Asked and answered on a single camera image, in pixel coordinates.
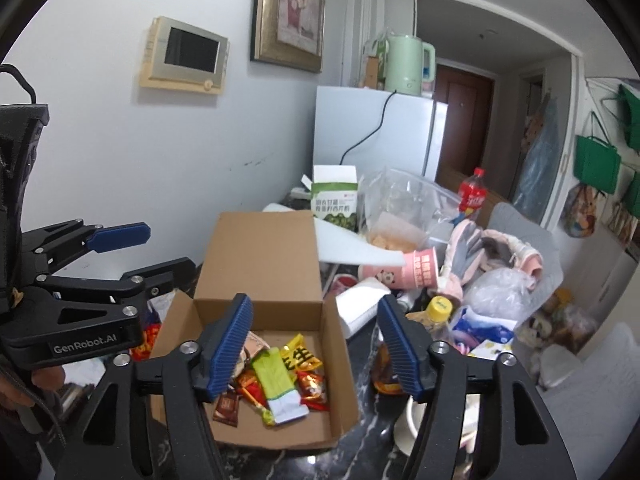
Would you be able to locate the green carton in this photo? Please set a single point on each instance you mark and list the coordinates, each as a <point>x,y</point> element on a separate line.
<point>375,62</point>

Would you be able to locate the green tote bag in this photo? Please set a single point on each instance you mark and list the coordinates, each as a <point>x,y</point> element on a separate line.
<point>595,160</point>
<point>631,115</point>
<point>633,195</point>

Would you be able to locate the red cola bottle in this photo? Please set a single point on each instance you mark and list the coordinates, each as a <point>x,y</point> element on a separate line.
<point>472,192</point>

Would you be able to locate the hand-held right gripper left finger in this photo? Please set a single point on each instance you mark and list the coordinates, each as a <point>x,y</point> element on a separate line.
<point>227,345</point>

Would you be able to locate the brown chocolate packet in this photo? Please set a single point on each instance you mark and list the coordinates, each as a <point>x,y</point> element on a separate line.
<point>227,406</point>

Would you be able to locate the patterned tote bag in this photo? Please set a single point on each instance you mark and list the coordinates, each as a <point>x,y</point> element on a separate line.
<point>580,212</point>

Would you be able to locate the pink paper cup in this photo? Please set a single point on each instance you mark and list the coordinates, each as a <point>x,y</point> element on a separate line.
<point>405,272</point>

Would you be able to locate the clear zip bag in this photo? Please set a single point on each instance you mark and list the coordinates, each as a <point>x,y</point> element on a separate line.
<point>405,210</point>

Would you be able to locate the red yellow snack packet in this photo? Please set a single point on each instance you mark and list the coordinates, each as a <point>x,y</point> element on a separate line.
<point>150,335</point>

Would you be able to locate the white plastic bag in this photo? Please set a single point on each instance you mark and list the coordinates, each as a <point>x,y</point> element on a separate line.
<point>500,292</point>

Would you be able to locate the green kettle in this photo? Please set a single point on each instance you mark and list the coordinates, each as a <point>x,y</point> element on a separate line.
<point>407,65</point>

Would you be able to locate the green stick packet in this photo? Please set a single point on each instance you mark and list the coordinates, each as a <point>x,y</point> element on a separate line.
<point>275,375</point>

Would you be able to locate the pink grey knit garment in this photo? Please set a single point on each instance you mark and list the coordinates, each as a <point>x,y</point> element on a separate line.
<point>480,255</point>

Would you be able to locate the brown cardboard box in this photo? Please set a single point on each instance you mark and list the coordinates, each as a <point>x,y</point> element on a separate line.
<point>260,270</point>

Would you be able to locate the blue white printed packet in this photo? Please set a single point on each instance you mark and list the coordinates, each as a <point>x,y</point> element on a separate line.
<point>482,332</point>

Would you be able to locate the white fridge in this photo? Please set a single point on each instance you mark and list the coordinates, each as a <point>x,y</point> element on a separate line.
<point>410,132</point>

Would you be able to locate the person's left hand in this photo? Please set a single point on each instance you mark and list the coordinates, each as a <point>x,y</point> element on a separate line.
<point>47,379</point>

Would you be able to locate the wall intercom panel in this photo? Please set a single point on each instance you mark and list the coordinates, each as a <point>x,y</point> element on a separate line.
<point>185,55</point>

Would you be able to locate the brown door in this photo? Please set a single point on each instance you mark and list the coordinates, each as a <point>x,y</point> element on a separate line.
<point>465,120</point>

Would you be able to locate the green white carton box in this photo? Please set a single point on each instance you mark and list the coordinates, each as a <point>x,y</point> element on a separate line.
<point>335,200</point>

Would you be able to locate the framed picture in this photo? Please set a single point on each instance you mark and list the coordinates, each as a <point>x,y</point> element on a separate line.
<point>290,12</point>

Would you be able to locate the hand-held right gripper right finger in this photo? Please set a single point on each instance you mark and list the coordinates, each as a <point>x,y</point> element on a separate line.
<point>402,345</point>

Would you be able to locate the cream lidded cup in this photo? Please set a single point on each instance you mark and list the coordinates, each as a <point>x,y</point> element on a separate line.
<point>407,422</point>

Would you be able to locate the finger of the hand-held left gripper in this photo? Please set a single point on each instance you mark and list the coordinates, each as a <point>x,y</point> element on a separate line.
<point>120,237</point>
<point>155,277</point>

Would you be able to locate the hanging clear plastic bag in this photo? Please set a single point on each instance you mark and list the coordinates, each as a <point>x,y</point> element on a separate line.
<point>540,160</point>

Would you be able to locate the iced tea bottle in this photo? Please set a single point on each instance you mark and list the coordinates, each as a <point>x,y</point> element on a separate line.
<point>440,307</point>

